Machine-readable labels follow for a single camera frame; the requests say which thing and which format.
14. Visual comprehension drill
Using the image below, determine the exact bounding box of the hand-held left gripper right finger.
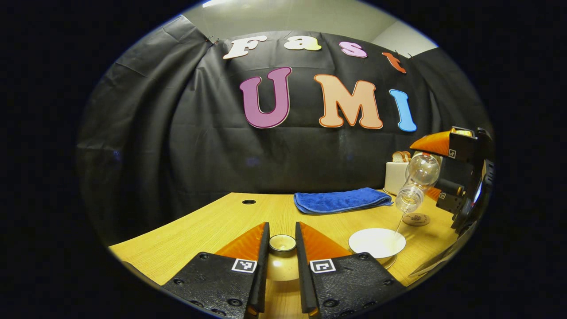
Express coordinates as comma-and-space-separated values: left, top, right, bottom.
295, 222, 406, 319

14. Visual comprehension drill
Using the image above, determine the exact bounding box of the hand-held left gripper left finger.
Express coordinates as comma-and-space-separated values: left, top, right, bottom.
162, 222, 271, 319

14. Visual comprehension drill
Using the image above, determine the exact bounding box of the cream teacup lid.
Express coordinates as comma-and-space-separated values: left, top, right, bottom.
265, 234, 303, 282

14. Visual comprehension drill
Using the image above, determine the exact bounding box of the round cork coaster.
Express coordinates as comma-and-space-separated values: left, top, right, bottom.
402, 212, 431, 227

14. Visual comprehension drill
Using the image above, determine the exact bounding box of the clear glass water bottle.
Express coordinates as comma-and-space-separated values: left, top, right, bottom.
395, 152, 442, 214

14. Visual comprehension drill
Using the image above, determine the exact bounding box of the cream teacup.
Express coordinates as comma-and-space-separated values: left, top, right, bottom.
348, 228, 407, 263

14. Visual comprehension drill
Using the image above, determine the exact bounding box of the cream toaster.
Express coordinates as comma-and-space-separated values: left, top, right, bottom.
384, 161, 411, 196

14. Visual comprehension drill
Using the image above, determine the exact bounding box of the blue folded towel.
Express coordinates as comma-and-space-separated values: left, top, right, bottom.
293, 187, 393, 215

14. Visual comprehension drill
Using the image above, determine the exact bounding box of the black backdrop cloth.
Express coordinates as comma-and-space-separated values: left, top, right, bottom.
75, 16, 494, 246

